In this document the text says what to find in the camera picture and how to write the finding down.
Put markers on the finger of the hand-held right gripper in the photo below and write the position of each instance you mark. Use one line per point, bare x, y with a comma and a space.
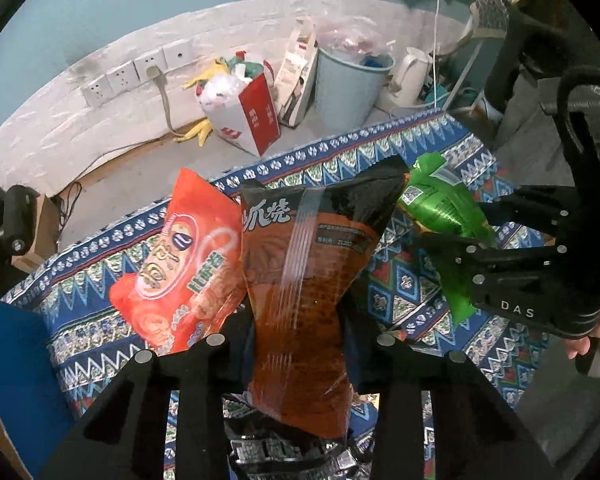
450, 250
530, 210

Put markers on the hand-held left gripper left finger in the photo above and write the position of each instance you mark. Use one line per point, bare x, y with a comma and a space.
200, 375

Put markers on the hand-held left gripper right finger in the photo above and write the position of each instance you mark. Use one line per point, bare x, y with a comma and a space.
405, 375

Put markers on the green snack packet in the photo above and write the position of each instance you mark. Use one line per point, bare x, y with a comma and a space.
440, 205

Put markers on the orange and black snack packet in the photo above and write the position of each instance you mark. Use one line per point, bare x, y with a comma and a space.
300, 285

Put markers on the blue-edged cardboard box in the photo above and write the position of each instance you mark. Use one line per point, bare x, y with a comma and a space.
15, 360

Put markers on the person's right hand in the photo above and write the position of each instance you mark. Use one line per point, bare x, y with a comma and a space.
597, 337

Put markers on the grey cloth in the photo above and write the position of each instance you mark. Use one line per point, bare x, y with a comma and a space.
535, 125

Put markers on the blue patterned blanket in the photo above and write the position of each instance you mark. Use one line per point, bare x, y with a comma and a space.
110, 350

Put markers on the orange-red round-print snack packet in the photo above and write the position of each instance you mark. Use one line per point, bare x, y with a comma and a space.
180, 260

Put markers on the dark cloth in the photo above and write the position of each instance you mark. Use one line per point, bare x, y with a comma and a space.
525, 50

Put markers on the white kettle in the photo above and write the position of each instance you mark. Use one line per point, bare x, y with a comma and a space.
407, 77

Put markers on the light blue bin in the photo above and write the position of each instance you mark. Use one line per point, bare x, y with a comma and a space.
350, 95

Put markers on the small cardboard box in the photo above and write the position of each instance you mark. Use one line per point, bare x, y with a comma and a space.
45, 232

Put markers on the white paper bag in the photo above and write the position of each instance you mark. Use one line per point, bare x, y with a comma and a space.
292, 85

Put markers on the red and white bag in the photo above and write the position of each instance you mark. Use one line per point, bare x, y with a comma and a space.
260, 115

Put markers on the pink plastic bag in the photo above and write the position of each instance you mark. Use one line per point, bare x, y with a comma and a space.
350, 37

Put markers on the banana peel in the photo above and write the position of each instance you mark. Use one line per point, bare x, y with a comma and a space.
195, 134
205, 75

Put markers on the black round device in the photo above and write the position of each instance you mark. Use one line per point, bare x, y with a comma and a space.
17, 215

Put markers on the green wrapper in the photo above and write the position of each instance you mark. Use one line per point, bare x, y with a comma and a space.
245, 65

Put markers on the white plastic bag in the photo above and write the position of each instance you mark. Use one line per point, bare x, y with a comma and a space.
222, 92

